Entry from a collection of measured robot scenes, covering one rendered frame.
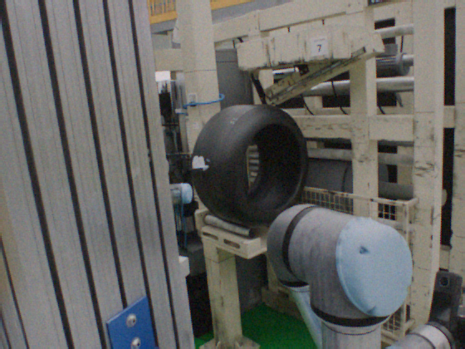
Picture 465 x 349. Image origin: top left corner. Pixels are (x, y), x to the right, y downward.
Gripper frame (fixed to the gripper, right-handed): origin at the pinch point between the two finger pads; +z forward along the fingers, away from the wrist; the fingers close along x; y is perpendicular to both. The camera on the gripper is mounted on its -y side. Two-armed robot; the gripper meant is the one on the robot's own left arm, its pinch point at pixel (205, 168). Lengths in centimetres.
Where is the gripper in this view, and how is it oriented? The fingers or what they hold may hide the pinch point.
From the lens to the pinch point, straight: 169.5
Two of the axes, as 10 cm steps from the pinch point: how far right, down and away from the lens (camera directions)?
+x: -6.4, -1.1, 7.6
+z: 7.7, -0.9, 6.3
